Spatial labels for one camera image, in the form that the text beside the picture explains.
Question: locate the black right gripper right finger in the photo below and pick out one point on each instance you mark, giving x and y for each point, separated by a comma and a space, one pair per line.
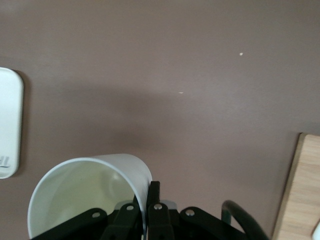
157, 220

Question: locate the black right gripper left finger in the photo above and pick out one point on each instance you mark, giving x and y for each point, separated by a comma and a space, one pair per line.
127, 220

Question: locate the white IKEA cup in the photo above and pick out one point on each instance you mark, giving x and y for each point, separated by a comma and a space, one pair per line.
75, 180

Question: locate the bamboo cutting board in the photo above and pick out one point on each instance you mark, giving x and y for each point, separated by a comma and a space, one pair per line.
302, 187

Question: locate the white bear print tray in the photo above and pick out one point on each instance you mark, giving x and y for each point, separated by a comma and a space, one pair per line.
10, 120

